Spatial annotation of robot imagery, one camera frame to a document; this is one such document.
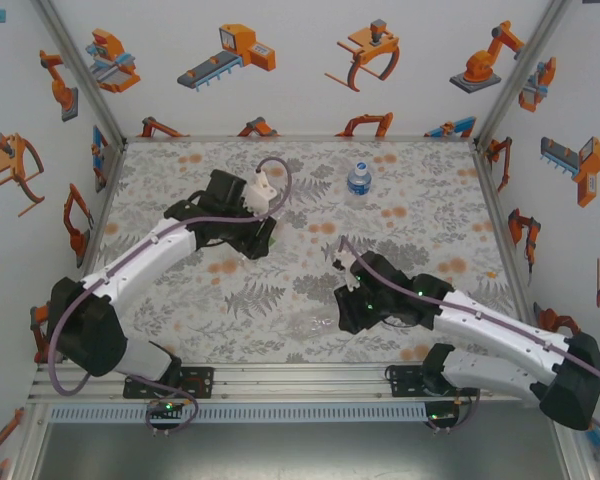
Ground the clear unlabelled plastic bottle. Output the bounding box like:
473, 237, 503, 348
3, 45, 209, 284
287, 307, 344, 341

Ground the blue label plastic bottle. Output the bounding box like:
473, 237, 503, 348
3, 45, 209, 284
346, 160, 376, 209

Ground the floral patterned table mat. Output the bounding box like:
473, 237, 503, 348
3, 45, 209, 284
82, 141, 539, 364

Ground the grey metal panel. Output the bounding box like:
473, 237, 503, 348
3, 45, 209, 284
32, 422, 569, 480

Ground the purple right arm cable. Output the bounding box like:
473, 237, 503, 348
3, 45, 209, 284
338, 237, 600, 446

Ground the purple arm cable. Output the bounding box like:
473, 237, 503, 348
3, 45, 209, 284
47, 157, 294, 436
338, 237, 600, 446

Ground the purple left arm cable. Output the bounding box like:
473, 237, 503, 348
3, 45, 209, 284
47, 157, 294, 436

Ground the aluminium rear frame rail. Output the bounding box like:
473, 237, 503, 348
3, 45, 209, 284
123, 133, 479, 146

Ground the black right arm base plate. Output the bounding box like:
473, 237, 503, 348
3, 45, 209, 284
388, 363, 434, 399

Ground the aluminium mounting rail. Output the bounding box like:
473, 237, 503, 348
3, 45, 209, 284
27, 360, 546, 403

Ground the slotted grey cable duct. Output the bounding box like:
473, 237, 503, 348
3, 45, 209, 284
47, 402, 429, 424

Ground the aluminium side frame rail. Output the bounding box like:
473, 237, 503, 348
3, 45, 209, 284
471, 147, 549, 346
74, 139, 129, 274

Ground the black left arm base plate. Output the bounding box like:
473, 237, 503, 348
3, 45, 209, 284
123, 366, 215, 400

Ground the aluminium frame post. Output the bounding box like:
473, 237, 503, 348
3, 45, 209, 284
472, 0, 579, 151
32, 0, 129, 151

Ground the aluminium frame leg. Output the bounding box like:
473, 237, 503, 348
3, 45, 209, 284
549, 419, 599, 480
7, 399, 51, 480

